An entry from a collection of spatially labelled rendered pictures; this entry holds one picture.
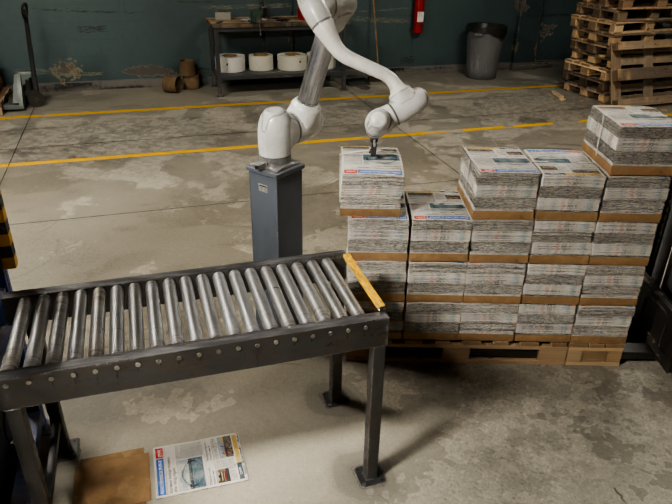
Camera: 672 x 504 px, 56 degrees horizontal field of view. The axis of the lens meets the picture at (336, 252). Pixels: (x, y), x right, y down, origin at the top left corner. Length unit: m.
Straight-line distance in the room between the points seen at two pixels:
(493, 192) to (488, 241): 0.25
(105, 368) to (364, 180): 1.39
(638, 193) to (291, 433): 1.92
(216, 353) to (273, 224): 1.10
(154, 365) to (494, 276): 1.73
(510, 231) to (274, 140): 1.19
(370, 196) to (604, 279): 1.23
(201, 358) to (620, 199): 2.01
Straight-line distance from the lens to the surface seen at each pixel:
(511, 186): 2.99
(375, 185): 2.88
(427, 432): 3.01
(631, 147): 3.11
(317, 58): 3.00
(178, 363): 2.17
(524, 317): 3.35
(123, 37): 9.19
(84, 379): 2.19
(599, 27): 9.31
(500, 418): 3.15
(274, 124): 2.97
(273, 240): 3.15
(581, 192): 3.10
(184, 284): 2.51
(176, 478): 2.84
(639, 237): 3.31
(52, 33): 9.23
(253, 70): 8.88
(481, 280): 3.17
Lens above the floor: 2.05
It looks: 28 degrees down
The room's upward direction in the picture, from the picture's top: 1 degrees clockwise
